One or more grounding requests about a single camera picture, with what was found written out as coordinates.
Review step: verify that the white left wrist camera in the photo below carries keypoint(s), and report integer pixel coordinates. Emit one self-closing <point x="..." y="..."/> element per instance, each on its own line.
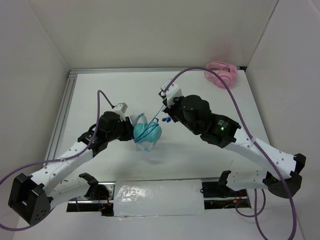
<point x="120" y="109"/>

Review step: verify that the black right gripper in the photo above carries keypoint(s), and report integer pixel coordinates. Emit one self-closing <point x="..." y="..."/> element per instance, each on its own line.
<point x="169" y="110"/>

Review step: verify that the pink headphones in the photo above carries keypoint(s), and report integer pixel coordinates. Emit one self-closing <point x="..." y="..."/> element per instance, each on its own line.
<point x="228" y="72"/>

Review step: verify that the teal headphones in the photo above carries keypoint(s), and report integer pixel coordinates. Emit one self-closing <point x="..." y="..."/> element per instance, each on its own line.
<point x="145" y="134"/>

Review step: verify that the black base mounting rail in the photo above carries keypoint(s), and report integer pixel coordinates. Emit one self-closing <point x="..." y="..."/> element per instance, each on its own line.
<point x="214" y="198"/>

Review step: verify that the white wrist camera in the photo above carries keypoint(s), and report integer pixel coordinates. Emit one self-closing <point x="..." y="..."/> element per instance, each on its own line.
<point x="120" y="109"/>
<point x="168" y="92"/>

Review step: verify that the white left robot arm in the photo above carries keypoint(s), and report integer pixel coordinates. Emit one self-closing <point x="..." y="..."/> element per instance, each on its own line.
<point x="33" y="196"/>

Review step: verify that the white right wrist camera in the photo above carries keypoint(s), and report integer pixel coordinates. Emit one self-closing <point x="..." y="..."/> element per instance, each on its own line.
<point x="168" y="92"/>

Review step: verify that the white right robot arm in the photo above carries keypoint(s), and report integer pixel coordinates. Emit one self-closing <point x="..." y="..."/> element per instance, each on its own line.
<point x="279" y="172"/>

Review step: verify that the aluminium table edge rail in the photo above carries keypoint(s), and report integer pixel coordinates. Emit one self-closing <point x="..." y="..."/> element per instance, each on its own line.
<point x="65" y="104"/>

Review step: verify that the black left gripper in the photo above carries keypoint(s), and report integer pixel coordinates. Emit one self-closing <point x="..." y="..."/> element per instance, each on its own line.
<point x="129" y="129"/>

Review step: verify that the white taped cover plate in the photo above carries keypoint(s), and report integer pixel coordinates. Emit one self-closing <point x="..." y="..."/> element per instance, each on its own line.
<point x="158" y="198"/>

